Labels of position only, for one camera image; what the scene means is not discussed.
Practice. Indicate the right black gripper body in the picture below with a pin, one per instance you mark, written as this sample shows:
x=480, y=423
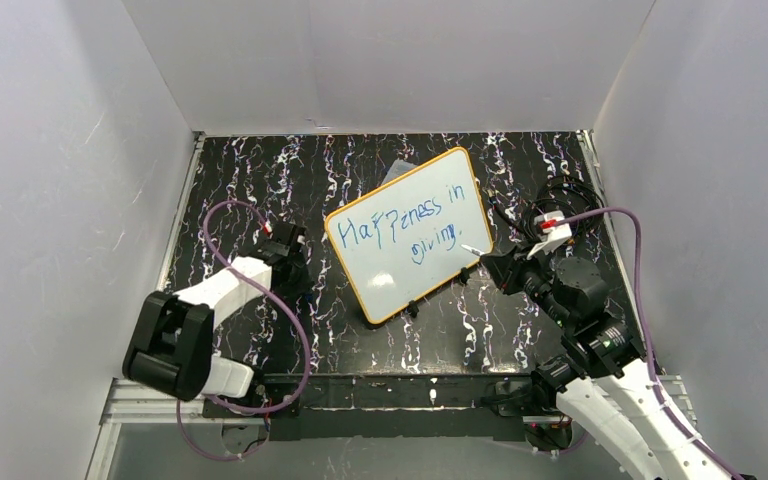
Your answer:
x=513, y=271

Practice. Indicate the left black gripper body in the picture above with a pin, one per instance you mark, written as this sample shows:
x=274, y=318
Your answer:
x=295, y=266

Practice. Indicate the white whiteboard marker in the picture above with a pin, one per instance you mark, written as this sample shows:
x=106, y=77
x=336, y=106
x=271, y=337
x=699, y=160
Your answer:
x=472, y=250

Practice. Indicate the yellow framed whiteboard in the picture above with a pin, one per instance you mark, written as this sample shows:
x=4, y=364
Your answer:
x=402, y=241

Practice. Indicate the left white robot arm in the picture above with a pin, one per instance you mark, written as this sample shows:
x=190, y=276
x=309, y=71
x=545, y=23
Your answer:
x=171, y=348

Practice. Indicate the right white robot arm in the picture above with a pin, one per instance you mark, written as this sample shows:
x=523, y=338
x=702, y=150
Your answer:
x=601, y=378

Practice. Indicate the clear plastic compartment box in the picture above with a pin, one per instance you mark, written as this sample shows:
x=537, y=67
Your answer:
x=397, y=169

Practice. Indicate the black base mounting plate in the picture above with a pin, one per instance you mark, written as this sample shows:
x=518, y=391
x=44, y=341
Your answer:
x=420, y=406

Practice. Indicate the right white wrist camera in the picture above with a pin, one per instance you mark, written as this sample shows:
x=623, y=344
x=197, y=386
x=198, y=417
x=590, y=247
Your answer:
x=553, y=233

